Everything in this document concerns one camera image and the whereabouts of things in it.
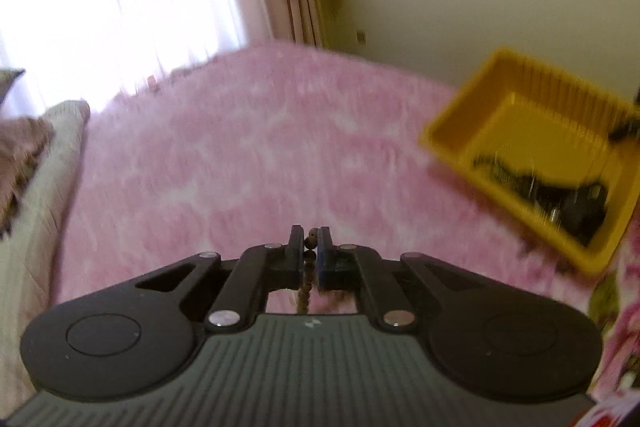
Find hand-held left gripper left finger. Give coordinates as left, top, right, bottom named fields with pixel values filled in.
left=136, top=224, right=305, bottom=334

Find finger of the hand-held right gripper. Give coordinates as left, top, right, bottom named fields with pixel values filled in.
left=607, top=88, right=640, bottom=144

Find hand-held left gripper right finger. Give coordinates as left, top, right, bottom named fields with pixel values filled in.
left=317, top=227, right=482, bottom=333

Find brown bead bracelet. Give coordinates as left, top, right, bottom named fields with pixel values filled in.
left=296, top=227, right=321, bottom=316

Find yellow plastic tray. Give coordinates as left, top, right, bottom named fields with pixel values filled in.
left=419, top=47, right=640, bottom=277

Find dark jewelry pile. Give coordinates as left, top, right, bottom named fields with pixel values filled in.
left=471, top=153, right=610, bottom=244

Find pink fluffy blanket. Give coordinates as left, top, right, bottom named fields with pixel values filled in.
left=49, top=41, right=623, bottom=324

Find floral blanket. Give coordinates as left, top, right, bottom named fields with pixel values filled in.
left=587, top=227, right=640, bottom=404

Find beige quilt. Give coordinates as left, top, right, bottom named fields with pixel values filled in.
left=0, top=99, right=92, bottom=414

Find red and white packet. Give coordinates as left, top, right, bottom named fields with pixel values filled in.
left=575, top=389, right=640, bottom=427

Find brown knitted cloth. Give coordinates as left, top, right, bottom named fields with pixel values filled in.
left=0, top=114, right=55, bottom=239

